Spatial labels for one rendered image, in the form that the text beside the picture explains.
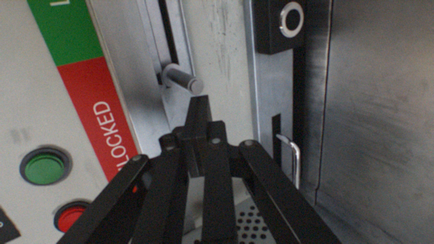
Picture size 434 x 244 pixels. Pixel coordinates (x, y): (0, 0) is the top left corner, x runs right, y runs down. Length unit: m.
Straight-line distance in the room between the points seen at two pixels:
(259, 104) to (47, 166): 0.22
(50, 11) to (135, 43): 0.06
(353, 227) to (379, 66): 0.22
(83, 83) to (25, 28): 0.05
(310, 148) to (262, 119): 0.10
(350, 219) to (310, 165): 0.09
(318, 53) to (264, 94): 0.08
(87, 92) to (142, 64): 0.06
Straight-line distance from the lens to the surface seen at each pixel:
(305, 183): 0.41
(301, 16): 0.27
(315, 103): 0.33
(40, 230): 0.28
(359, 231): 0.39
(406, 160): 0.30
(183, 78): 0.20
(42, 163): 0.24
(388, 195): 0.34
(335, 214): 0.40
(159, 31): 0.24
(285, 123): 0.33
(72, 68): 0.22
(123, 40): 0.18
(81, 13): 0.22
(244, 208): 0.29
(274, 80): 0.30
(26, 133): 0.24
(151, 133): 0.20
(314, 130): 0.35
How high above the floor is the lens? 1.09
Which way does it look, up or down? 24 degrees down
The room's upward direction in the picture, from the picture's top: 112 degrees counter-clockwise
